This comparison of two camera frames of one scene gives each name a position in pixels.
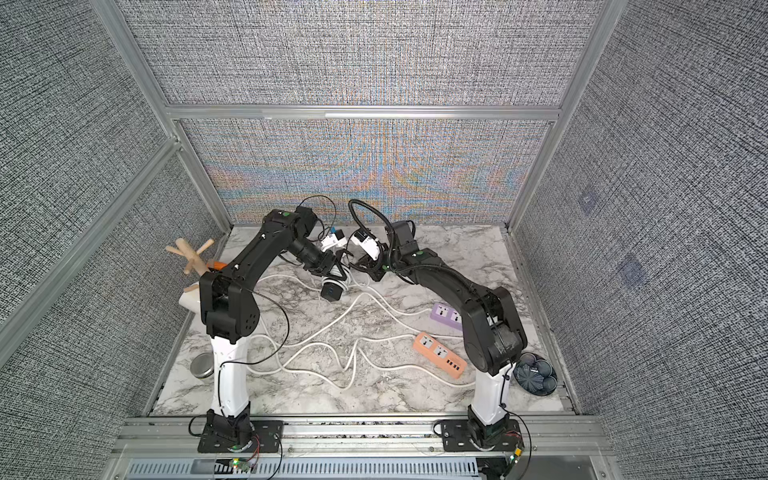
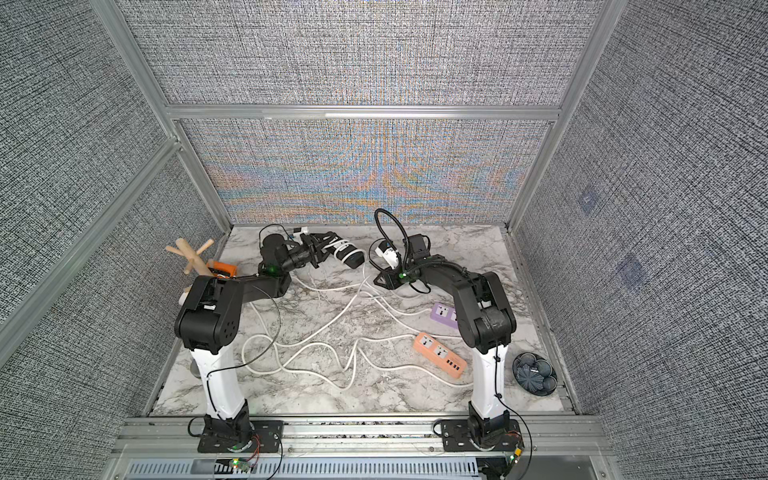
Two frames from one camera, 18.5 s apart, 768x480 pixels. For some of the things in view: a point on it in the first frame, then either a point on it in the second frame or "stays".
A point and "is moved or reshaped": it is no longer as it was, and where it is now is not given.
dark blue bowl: (534, 374) stays
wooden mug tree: (192, 256) stays
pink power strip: (439, 355) stays
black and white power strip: (333, 288) is moved or reshaped
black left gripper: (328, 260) → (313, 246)
